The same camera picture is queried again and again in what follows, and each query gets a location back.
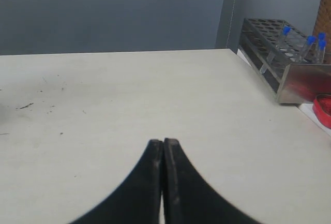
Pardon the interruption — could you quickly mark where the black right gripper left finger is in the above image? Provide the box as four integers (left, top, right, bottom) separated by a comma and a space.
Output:
73, 140, 163, 224

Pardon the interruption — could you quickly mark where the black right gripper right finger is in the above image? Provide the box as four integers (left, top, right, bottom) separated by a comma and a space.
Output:
163, 138, 258, 223

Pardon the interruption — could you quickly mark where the red round lid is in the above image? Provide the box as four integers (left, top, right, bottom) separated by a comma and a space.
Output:
312, 94, 331, 129

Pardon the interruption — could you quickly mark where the dark test tube rack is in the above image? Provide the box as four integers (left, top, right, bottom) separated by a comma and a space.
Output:
239, 18, 330, 104

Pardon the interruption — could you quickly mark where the blue capped test tube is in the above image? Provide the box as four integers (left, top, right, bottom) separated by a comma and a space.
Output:
312, 40, 326, 64
318, 32, 326, 41
259, 26, 291, 74
296, 36, 316, 63

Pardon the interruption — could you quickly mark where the woven wicker basket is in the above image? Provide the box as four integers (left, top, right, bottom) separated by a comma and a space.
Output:
313, 0, 331, 54

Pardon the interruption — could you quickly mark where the white bead blind cord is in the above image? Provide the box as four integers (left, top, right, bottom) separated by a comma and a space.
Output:
225, 0, 240, 50

